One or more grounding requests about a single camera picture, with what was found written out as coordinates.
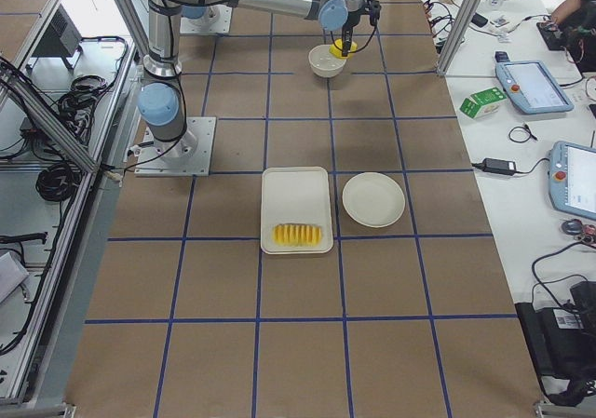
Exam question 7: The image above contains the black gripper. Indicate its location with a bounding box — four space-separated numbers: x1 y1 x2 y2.
341 0 365 58

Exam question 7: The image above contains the yellow lemon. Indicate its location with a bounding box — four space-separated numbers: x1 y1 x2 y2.
329 38 358 60

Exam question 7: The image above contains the white ceramic bowl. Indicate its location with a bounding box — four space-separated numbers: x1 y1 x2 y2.
308 44 346 78

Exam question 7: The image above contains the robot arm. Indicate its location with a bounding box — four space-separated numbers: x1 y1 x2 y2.
137 0 380 162

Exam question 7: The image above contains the green white carton box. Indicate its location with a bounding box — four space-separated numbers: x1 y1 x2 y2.
459 87 507 119

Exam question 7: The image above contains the cream round plate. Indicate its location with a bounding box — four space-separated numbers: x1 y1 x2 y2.
342 172 406 228

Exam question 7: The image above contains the blue teach pendant upper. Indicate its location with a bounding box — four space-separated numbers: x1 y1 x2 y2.
495 61 575 115

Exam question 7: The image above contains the blue teach pendant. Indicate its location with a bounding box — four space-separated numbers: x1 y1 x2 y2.
548 141 596 221
495 61 575 115

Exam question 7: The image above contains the cream rectangular tray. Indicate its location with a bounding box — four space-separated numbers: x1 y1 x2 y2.
260 167 333 255

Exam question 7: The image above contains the black power adapter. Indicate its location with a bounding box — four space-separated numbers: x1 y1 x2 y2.
482 158 517 176

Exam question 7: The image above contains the sliced yellow bread loaf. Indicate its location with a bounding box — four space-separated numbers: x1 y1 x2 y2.
272 223 322 247

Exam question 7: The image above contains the blue teach pendant lower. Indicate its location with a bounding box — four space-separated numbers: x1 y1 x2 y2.
548 141 596 221

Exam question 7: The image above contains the grey electronics box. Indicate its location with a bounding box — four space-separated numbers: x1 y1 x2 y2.
30 5 83 71

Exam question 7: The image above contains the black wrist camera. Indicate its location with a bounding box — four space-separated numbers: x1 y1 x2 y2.
365 0 382 28

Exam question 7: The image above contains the aluminium frame post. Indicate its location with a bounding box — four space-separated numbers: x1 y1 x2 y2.
436 0 481 76

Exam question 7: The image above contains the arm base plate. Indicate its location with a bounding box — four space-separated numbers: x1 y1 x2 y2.
133 117 216 177
180 5 233 36

